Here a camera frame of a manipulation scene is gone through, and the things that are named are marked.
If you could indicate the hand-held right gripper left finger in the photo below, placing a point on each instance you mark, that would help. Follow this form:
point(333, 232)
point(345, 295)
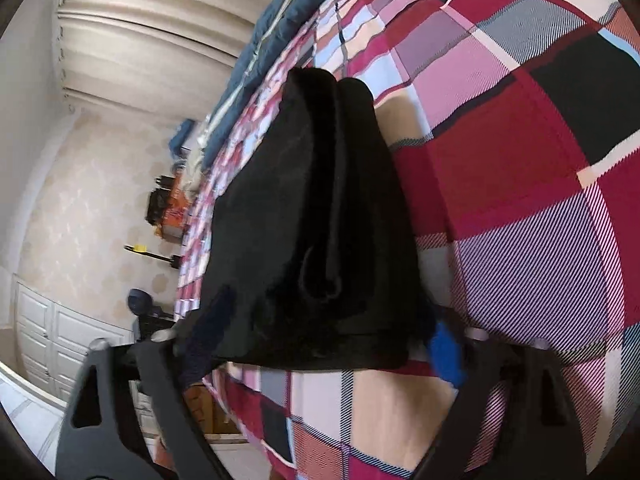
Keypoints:
point(206, 332)

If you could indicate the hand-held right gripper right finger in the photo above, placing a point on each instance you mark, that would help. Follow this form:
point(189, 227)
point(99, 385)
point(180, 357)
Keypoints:
point(448, 355)

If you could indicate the black pants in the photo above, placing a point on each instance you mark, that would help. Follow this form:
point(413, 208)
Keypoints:
point(320, 220)

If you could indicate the dark blue chair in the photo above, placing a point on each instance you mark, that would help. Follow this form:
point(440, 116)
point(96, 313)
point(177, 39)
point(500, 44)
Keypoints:
point(147, 310)

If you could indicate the black and yellow tool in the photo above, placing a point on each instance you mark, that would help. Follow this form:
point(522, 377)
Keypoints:
point(150, 254)

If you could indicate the orange and black clutter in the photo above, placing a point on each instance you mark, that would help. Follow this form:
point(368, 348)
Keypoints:
point(167, 205)

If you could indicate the white panelled cabinet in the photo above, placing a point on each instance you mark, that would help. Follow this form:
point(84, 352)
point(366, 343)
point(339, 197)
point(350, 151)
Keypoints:
point(65, 340)

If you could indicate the plaid bed sheet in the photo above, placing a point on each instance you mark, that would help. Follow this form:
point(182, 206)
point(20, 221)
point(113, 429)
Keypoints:
point(525, 170)

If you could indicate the blue quilt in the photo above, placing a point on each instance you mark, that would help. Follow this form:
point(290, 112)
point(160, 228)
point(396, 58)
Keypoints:
point(280, 40)

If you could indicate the beige curtain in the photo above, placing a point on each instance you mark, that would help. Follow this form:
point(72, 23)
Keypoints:
point(160, 25)

